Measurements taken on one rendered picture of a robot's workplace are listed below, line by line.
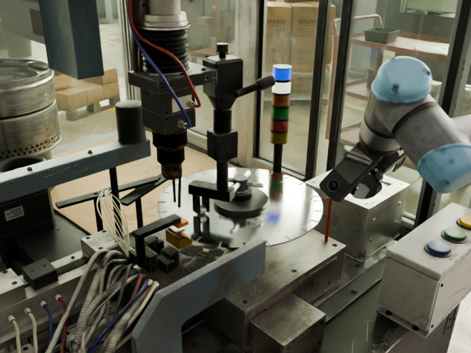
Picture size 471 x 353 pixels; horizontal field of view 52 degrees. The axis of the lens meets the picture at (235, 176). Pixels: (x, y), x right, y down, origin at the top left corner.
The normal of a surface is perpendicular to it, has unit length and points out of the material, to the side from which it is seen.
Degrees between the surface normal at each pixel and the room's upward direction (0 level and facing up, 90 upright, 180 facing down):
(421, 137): 65
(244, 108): 90
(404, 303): 90
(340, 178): 59
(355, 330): 0
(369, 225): 90
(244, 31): 90
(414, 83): 36
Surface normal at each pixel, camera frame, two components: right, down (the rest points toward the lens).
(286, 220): 0.01, -0.90
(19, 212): 0.69, 0.32
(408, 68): -0.05, -0.48
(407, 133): -0.84, 0.15
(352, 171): -0.46, -0.16
